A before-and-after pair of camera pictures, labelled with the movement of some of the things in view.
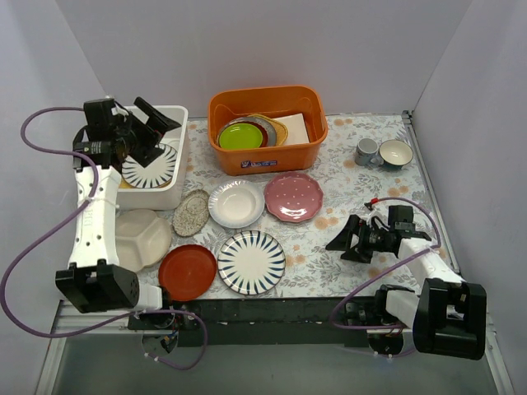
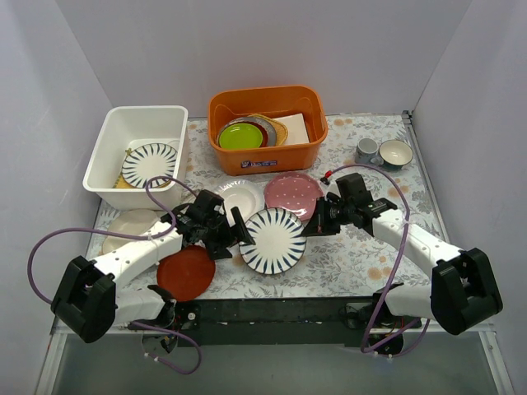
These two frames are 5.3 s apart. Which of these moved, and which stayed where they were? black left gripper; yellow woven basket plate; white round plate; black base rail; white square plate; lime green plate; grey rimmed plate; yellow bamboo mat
Moved: black left gripper
Stayed: white round plate; yellow woven basket plate; yellow bamboo mat; white square plate; lime green plate; grey rimmed plate; black base rail
